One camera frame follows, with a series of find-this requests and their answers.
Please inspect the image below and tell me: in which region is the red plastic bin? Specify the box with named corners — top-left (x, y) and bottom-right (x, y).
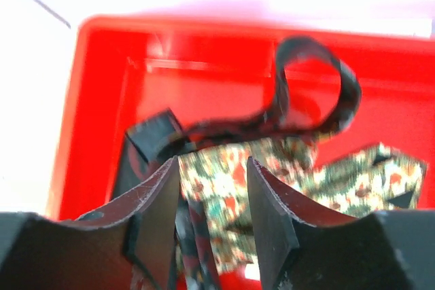
top-left (46, 16), bottom-right (434, 219)

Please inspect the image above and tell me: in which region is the floral cream patterned tie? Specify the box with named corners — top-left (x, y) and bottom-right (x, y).
top-left (179, 137), bottom-right (427, 273)

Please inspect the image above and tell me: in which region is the dark red patterned tie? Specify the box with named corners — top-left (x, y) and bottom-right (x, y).
top-left (114, 37), bottom-right (362, 289)

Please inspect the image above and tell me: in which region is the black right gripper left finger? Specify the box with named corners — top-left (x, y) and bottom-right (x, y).
top-left (1, 158), bottom-right (180, 289)

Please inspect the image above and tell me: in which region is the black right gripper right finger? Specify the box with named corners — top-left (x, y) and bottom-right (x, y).
top-left (247, 158), bottom-right (434, 289)

